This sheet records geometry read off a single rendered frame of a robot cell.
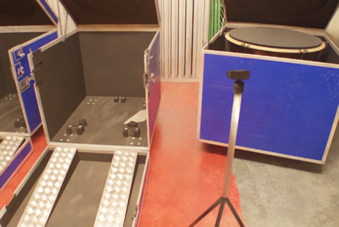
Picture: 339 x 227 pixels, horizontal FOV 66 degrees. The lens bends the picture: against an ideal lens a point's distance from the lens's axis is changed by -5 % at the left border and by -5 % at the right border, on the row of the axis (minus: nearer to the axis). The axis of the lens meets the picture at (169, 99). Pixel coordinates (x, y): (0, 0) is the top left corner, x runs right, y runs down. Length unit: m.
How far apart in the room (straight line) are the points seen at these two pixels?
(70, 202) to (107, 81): 1.49
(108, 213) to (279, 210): 1.17
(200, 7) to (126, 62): 1.39
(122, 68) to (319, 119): 1.98
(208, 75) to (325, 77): 0.81
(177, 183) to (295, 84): 1.13
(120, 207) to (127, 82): 1.55
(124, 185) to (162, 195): 0.29
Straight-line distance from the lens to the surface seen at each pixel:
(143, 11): 2.69
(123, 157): 2.21
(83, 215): 2.02
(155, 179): 2.22
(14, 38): 3.43
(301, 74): 2.04
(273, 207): 2.14
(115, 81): 3.10
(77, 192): 2.19
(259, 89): 2.07
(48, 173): 2.27
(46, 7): 2.98
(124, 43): 2.93
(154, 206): 2.03
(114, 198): 1.99
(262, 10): 2.99
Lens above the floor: 1.49
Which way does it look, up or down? 26 degrees down
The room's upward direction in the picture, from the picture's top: straight up
